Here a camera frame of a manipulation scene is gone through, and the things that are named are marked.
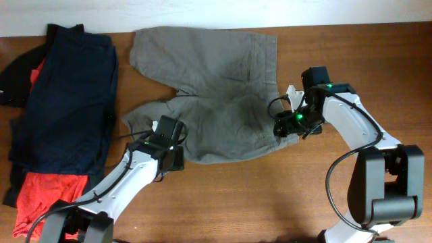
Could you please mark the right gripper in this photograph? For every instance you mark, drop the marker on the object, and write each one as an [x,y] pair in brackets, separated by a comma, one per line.
[285,125]

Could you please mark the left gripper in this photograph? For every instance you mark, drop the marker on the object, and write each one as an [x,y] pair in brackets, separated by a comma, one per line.
[179,159]

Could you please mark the grey shorts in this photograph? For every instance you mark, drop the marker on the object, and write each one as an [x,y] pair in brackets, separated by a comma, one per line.
[226,90]

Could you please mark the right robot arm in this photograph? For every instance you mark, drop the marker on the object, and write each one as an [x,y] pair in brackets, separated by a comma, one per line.
[387,184]

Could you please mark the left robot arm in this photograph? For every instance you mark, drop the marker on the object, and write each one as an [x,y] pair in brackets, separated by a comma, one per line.
[148,159]

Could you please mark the navy blue garment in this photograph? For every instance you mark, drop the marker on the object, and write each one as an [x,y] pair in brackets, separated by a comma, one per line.
[100,55]

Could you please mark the red mesh garment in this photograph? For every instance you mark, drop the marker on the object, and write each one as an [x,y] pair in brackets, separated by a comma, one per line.
[44,202]

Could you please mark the black garment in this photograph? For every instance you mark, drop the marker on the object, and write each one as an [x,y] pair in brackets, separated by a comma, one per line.
[17,81]

